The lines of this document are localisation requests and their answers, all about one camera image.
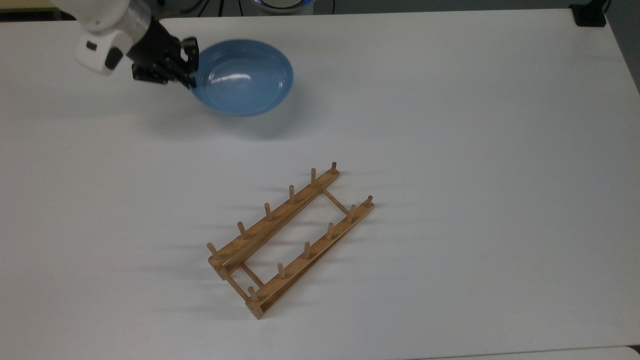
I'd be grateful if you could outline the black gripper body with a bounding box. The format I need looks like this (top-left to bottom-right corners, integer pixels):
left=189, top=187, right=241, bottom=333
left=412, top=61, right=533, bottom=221
left=127, top=18, right=188, bottom=85

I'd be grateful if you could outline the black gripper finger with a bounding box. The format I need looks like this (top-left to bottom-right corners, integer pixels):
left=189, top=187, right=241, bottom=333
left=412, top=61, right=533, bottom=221
left=180, top=37, right=200, bottom=76
left=172, top=70, right=197, bottom=90

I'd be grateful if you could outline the blue round plate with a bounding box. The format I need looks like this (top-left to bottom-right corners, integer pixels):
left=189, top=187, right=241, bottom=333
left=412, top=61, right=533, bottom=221
left=190, top=39, right=295, bottom=118

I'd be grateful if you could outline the white blue-lit robot base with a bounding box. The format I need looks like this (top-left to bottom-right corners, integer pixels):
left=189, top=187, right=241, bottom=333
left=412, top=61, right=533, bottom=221
left=251, top=0, right=317, bottom=14

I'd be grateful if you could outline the wooden plate rack with pegs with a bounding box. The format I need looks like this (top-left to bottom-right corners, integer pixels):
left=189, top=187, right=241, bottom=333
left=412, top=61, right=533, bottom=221
left=207, top=161, right=375, bottom=320

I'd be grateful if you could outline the light wooden desk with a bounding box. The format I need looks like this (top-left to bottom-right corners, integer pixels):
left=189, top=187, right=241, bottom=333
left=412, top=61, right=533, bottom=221
left=0, top=0, right=57, bottom=11

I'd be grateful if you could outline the black table clamp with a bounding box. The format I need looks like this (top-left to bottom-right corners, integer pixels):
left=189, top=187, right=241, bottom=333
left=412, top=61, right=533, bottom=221
left=569, top=0, right=610, bottom=28

